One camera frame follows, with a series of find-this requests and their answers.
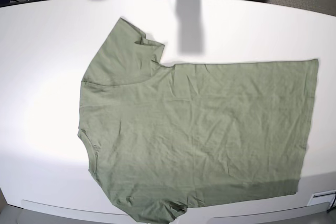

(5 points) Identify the green T-shirt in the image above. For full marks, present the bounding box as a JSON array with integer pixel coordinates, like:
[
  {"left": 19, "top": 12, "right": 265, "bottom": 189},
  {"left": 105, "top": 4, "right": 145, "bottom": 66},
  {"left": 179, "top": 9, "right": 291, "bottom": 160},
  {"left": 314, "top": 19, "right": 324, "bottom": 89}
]
[{"left": 78, "top": 19, "right": 319, "bottom": 223}]

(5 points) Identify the white label sticker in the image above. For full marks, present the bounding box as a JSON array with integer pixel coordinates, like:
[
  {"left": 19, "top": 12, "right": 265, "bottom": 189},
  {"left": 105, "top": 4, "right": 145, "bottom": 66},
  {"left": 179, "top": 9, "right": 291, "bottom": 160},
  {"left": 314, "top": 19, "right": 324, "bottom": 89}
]
[{"left": 307, "top": 190, "right": 335, "bottom": 209}]

